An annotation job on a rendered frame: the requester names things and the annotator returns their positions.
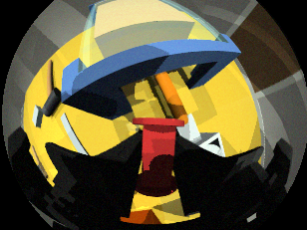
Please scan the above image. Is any wooden-handled hammer with black head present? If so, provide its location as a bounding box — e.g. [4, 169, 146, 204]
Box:
[42, 59, 61, 117]

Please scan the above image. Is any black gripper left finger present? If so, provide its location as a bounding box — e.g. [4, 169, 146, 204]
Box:
[45, 130, 143, 219]

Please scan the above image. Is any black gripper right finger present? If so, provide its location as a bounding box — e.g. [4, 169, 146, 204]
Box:
[173, 134, 265, 216]

